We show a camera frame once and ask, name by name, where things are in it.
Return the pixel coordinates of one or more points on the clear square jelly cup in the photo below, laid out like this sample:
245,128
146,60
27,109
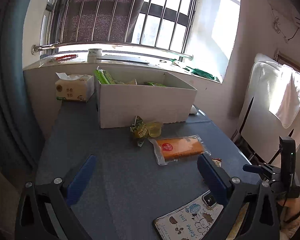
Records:
217,162

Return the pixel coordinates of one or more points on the teal curtain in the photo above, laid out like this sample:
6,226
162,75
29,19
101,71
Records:
21,139

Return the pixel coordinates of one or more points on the phone with cartoon case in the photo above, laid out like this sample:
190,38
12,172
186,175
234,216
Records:
191,221

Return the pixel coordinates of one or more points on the steel window rail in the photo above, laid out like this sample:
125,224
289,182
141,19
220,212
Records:
112,46

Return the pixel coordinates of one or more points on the white folded chair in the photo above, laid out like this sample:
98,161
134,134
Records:
271,110

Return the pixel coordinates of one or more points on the green pea snack bag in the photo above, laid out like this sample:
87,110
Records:
139,131

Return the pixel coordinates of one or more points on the orange cake bar packet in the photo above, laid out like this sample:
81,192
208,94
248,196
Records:
168,150

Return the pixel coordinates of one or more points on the tape roll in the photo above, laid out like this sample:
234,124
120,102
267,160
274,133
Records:
94,55

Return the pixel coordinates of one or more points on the green cloth on sill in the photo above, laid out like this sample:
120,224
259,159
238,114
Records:
194,71

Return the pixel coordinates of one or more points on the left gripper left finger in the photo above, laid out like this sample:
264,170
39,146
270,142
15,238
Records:
33,220

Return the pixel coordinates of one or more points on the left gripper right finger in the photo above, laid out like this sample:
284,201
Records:
260,220

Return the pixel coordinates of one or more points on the grey board on sill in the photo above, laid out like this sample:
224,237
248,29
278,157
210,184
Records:
129,59

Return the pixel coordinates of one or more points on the white cardboard box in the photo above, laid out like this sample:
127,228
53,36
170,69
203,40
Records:
119,104

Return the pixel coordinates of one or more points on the right hand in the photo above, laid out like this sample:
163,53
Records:
292,207

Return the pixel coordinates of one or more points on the red beaded pen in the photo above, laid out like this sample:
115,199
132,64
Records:
64,58

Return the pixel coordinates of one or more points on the small yellow jelly cup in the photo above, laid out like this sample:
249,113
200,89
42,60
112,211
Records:
154,129

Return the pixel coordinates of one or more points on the cream fleece right sleeve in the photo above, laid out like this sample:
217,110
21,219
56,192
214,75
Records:
290,229

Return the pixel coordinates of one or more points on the tissue pack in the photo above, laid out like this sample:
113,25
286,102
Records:
74,87

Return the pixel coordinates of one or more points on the green seaweed pack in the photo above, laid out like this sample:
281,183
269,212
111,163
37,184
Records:
154,84
103,77

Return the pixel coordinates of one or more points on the grey towel on rail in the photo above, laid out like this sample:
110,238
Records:
96,20

